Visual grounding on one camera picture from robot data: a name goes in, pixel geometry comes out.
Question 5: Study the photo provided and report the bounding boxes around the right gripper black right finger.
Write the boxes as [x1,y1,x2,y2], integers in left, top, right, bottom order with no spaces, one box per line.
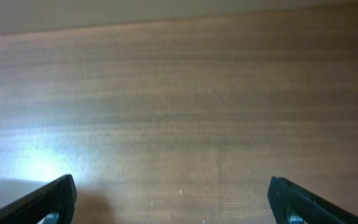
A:
[267,176,358,224]

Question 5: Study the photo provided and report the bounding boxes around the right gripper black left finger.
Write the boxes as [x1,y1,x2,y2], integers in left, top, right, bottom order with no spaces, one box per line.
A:
[0,174,77,224]

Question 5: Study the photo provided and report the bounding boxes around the white lotion tube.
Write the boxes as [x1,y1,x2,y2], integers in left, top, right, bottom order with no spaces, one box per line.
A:
[0,178,47,208]

